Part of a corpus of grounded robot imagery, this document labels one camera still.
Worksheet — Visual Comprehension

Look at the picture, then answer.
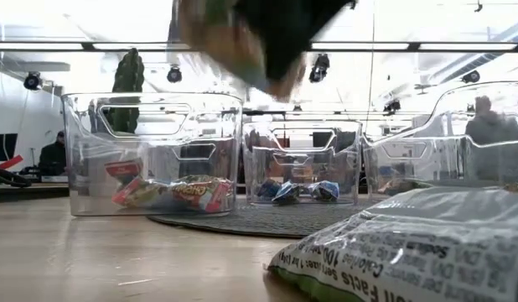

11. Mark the green orange granola bar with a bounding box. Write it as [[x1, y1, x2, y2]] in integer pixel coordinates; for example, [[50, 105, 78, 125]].
[[174, 0, 308, 102]]

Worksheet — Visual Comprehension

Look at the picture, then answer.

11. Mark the blue green granola bar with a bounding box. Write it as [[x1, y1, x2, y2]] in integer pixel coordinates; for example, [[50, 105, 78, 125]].
[[256, 179, 282, 200]]

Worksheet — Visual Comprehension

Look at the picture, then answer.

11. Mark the white-backed green-edged granola bar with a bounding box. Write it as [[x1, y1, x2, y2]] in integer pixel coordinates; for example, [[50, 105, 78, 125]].
[[267, 186, 518, 302]]

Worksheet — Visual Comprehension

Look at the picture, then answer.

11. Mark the black ceiling spotlight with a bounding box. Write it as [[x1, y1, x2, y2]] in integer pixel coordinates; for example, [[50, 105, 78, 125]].
[[382, 98, 402, 115], [23, 71, 44, 91], [308, 53, 331, 84], [166, 65, 184, 84], [460, 69, 481, 85]]

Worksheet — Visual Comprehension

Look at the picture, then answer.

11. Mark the clear plastic bin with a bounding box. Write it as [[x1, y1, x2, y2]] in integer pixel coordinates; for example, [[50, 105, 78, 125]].
[[361, 81, 518, 202], [241, 119, 364, 206], [60, 91, 244, 218]]

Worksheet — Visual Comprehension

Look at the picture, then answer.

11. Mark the round grey woven mat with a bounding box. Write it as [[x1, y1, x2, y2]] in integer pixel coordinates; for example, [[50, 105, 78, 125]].
[[148, 195, 371, 240]]

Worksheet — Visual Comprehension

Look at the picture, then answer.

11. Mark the person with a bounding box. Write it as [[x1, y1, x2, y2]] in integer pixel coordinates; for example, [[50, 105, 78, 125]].
[[38, 130, 69, 177], [464, 95, 518, 181]]

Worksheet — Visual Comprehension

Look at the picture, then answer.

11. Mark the horizontal light bar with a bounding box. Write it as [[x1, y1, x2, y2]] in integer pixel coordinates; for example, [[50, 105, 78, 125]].
[[0, 39, 518, 53]]

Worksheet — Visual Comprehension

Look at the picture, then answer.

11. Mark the grey ceiling duct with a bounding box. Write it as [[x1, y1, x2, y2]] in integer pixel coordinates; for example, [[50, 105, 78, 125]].
[[426, 18, 518, 85]]

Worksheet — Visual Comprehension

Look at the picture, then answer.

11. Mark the red strap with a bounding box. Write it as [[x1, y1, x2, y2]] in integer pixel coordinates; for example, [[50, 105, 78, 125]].
[[0, 154, 24, 171]]

